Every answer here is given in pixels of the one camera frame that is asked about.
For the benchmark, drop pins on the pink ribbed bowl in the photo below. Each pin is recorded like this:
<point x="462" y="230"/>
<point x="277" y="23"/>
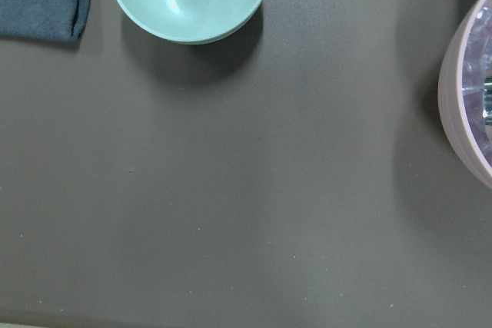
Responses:
<point x="464" y="91"/>

